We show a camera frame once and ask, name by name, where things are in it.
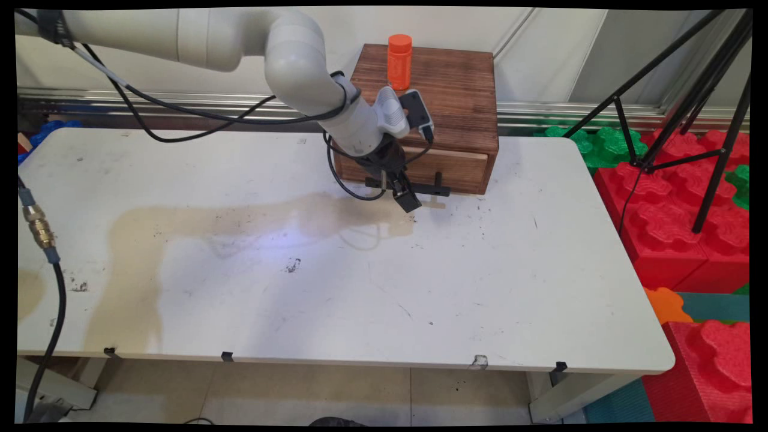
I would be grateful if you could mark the green foam block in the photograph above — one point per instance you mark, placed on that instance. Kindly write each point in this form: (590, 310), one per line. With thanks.
(741, 186)
(606, 147)

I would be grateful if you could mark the white table leg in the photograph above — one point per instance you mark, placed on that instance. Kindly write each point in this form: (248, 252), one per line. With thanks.
(570, 396)
(54, 384)

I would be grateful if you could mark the dark wooden cabinet box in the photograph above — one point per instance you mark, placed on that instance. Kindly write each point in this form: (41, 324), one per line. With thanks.
(462, 102)

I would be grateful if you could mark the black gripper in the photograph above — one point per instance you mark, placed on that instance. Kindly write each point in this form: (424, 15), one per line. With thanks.
(384, 157)

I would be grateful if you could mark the aluminium wall rail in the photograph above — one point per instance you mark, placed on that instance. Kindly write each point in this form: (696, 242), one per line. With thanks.
(540, 114)

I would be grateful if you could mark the orange plastic bottle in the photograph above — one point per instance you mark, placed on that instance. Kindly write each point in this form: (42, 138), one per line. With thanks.
(399, 60)

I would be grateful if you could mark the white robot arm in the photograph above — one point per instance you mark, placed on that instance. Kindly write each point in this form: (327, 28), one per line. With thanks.
(180, 36)

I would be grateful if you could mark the clear tape piece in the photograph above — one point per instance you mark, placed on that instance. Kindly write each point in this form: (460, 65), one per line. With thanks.
(480, 360)

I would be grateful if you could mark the red foam block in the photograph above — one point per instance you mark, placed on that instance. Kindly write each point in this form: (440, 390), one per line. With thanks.
(726, 252)
(708, 378)
(660, 240)
(714, 139)

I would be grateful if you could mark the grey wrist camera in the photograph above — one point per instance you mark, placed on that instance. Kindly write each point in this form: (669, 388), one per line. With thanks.
(416, 108)

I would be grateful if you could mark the teal foam mat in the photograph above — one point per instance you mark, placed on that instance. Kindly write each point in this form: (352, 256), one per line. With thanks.
(621, 405)
(720, 307)

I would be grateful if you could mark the black tripod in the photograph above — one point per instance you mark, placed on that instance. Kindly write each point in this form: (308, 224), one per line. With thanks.
(696, 90)

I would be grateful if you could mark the black floor object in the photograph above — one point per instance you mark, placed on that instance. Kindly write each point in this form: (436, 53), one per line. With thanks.
(336, 422)

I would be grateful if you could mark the orange foam piece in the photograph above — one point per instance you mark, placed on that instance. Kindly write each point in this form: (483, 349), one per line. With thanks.
(663, 306)

